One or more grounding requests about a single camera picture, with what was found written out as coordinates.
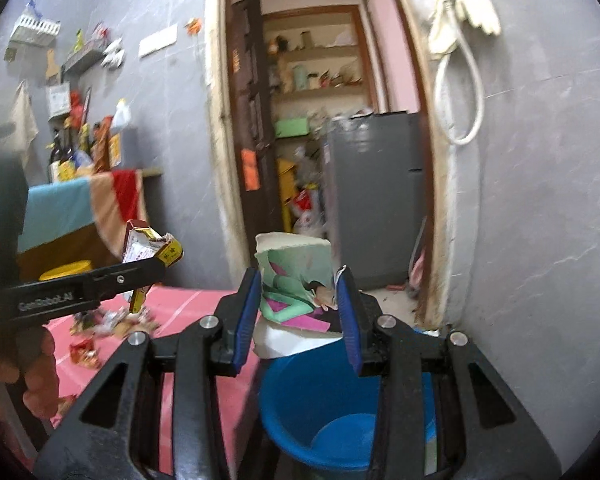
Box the beige hanging towel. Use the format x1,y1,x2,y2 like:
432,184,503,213
5,80,40,171

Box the red crumpled wrapper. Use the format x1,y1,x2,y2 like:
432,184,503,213
69,339,104,371

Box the white wall box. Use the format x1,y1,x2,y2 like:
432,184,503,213
46,84,71,118

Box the wooden wall shelves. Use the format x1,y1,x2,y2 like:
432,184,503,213
262,5,376,116

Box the white rubber glove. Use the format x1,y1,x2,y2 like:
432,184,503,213
450,0,502,36

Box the yellow container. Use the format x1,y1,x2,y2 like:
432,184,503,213
277,157,297,233

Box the grey wall shelf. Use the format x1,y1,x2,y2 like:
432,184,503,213
62,42,108,73

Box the white red plastic bag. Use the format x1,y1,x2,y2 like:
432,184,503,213
290,187,326,238

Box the torn green printed cardboard box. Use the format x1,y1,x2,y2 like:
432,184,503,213
254,231,346,361

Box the pile of crumpled wrappers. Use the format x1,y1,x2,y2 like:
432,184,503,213
70,307,162,342

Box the grey refrigerator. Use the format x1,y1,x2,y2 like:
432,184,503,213
322,111,431,291

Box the dark glass bottles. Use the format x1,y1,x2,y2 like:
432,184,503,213
47,132,76,183

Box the red beige striped cloth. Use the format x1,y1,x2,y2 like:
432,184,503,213
89,169,151,258

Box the red hanging ornament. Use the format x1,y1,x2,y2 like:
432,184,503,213
70,90,92,128

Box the person's left hand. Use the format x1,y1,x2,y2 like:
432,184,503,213
0,327,61,423

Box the white wall rack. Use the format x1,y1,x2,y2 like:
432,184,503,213
7,2,61,46

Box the orange snack bag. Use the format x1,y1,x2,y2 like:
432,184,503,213
94,116,113,173

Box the blue plastic bucket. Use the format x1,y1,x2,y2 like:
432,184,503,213
257,330,438,473

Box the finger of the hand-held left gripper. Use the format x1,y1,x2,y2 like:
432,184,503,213
91,254,169,307

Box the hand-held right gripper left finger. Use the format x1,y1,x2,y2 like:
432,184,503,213
32,266,263,480

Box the white switch plate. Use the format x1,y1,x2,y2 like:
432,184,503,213
138,25,177,57

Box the red yellow small carton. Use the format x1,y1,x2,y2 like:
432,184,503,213
121,220,184,316

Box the dark wooden door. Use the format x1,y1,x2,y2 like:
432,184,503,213
228,0,286,261

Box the wooden brush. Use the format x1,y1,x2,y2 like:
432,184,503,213
46,50,62,86

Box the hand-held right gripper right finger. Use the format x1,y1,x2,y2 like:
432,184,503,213
334,265,563,480

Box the orange door sticker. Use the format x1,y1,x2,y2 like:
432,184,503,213
242,149,260,192

